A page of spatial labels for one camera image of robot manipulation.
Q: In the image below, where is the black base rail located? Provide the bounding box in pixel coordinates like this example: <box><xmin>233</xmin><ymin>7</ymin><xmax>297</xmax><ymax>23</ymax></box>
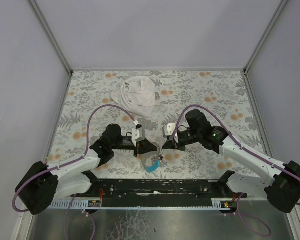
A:
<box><xmin>76</xmin><ymin>179</ymin><xmax>239</xmax><ymax>208</ymax></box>

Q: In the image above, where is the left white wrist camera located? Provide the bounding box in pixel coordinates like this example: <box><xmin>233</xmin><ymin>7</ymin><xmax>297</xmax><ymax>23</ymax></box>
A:
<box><xmin>131</xmin><ymin>121</ymin><xmax>146</xmax><ymax>147</ymax></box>

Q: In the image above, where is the floral table mat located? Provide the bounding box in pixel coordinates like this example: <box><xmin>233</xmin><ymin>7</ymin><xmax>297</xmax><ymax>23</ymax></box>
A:
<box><xmin>47</xmin><ymin>71</ymin><xmax>263</xmax><ymax>179</ymax></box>

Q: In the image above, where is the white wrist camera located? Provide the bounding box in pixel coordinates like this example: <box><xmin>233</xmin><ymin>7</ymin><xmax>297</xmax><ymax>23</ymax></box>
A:
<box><xmin>131</xmin><ymin>121</ymin><xmax>146</xmax><ymax>147</ymax></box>
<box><xmin>162</xmin><ymin>123</ymin><xmax>176</xmax><ymax>137</ymax></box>

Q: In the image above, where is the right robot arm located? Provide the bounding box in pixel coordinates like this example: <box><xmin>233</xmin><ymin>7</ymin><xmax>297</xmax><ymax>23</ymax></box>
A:
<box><xmin>162</xmin><ymin>109</ymin><xmax>300</xmax><ymax>213</ymax></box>

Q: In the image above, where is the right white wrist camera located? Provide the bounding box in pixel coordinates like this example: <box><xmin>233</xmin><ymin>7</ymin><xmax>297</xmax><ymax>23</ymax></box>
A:
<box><xmin>162</xmin><ymin>123</ymin><xmax>176</xmax><ymax>137</ymax></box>

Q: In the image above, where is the blue key tag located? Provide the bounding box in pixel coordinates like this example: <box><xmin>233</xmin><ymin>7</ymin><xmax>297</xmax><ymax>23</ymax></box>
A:
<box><xmin>145</xmin><ymin>160</ymin><xmax>160</xmax><ymax>173</ymax></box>

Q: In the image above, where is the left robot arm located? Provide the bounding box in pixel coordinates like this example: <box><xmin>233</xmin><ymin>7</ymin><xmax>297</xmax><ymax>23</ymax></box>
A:
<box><xmin>14</xmin><ymin>124</ymin><xmax>158</xmax><ymax>215</ymax></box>

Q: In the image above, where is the crumpled white cloth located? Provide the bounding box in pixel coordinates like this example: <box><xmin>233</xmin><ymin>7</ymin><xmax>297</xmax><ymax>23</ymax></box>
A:
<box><xmin>110</xmin><ymin>76</ymin><xmax>156</xmax><ymax>118</ymax></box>

